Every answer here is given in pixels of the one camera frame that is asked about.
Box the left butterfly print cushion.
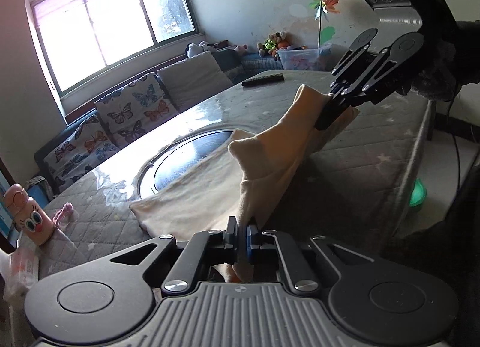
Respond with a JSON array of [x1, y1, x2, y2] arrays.
[[43, 115, 120, 193]]

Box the cream sweatshirt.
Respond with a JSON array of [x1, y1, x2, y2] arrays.
[[128, 83, 362, 283]]

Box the white black plush toy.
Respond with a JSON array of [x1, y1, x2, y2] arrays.
[[185, 41, 216, 58]]

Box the grey quilted star tablecloth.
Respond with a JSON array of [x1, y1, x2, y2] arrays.
[[37, 71, 432, 278]]

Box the clear plastic storage box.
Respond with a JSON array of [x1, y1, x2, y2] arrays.
[[277, 45, 335, 71]]

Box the orange green plush toy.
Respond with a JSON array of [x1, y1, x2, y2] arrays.
[[257, 31, 290, 58]]

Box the round black induction cooktop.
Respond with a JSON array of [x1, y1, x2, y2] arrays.
[[137, 128, 233, 198]]

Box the right butterfly print cushion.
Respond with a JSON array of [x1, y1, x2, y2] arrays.
[[94, 73, 179, 148]]

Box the large bright window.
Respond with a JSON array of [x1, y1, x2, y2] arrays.
[[32, 0, 196, 95]]

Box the white pink tissue pack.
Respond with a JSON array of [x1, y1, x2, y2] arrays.
[[1, 247, 39, 310]]

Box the dark blue sofa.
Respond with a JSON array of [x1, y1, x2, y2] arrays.
[[34, 49, 282, 193]]

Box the pink fuzzy bottle strap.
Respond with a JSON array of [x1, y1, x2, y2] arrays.
[[52, 202, 79, 227]]

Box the grey blanket on sofa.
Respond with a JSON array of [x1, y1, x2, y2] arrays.
[[26, 175, 54, 199]]

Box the black remote control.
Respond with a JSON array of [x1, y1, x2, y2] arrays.
[[241, 73, 285, 88]]

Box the pink cartoon face bottle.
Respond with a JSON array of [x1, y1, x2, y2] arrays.
[[3, 184, 55, 246]]

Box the green round floor object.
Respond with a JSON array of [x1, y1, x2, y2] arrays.
[[409, 178, 427, 213]]

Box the beige plain cushion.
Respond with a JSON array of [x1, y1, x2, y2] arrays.
[[157, 52, 233, 112]]

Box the colourful paper pinwheel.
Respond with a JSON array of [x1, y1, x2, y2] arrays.
[[309, 0, 339, 47]]

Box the butterfly print cushion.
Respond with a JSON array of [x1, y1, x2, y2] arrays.
[[43, 115, 120, 193], [94, 73, 179, 148]]

